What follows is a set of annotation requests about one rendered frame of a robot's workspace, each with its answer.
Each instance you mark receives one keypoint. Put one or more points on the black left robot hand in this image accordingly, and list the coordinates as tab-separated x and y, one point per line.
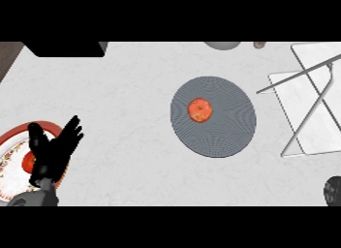
54	151

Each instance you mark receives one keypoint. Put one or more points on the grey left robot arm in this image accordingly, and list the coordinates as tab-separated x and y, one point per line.
38	197

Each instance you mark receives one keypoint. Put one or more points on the orange bell pepper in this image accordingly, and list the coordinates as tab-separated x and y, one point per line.
200	110

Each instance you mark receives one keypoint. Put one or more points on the round grey placemat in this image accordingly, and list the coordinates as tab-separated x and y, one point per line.
213	117

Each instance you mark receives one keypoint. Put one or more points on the red tomato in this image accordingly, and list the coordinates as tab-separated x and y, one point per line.
29	162

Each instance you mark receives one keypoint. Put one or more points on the red rimmed patterned plate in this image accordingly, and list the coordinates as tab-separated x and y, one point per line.
10	168

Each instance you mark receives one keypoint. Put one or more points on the black appliance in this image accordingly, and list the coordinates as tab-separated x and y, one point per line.
66	49

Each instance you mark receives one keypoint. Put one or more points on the grey round bowl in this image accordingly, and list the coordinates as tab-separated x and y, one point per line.
222	45

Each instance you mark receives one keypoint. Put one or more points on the small brown object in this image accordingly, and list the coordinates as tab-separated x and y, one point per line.
259	45

